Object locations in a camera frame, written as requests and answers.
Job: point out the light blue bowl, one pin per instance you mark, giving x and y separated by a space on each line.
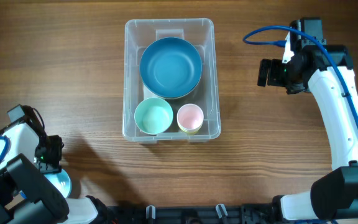
61 181

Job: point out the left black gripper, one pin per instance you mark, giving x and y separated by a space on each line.
53 152

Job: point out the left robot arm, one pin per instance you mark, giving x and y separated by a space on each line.
27 155

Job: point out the yellow cup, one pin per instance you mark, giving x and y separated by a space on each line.
190 131

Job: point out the green bowl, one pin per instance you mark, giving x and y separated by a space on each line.
153 116

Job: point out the clear plastic storage container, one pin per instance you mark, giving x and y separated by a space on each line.
139 34

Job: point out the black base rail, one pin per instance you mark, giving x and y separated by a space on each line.
246 213

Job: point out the white label in container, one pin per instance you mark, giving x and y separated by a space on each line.
147 93

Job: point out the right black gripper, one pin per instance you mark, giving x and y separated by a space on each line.
272 72

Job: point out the pink cup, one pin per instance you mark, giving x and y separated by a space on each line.
190 116

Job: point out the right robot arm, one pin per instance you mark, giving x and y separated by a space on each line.
310 64

